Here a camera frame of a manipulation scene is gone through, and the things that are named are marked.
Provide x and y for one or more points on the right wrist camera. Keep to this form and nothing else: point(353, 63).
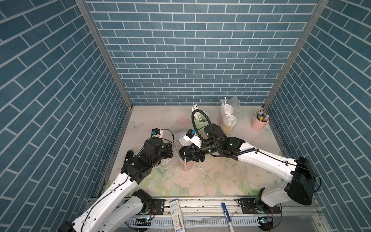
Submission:
point(192, 137)

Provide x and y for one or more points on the blue white marker pen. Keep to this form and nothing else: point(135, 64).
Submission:
point(227, 216)

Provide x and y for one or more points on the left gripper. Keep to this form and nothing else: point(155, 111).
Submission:
point(167, 146)

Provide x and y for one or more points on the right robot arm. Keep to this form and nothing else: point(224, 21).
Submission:
point(298, 177)

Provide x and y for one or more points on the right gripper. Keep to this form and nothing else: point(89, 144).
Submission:
point(197, 155)

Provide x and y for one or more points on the white blue label card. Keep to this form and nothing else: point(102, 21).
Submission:
point(177, 216)

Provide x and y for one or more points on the pink pencil bucket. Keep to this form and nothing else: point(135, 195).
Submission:
point(258, 125)

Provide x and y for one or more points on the green straw holder cup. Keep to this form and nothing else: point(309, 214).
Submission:
point(200, 122)

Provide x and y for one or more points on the red cup black lid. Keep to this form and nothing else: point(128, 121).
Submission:
point(189, 163)

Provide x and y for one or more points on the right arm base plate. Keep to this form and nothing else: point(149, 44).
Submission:
point(253, 206)

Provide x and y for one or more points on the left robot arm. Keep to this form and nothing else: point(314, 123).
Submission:
point(120, 201)

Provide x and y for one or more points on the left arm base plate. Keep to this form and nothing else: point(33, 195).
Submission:
point(154, 207)

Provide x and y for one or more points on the beige cup white lid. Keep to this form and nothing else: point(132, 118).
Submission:
point(228, 123)

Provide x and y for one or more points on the clear plastic carrier bag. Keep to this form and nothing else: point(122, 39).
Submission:
point(237, 109)

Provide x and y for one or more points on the pencils in bucket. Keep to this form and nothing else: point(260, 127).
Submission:
point(262, 115)

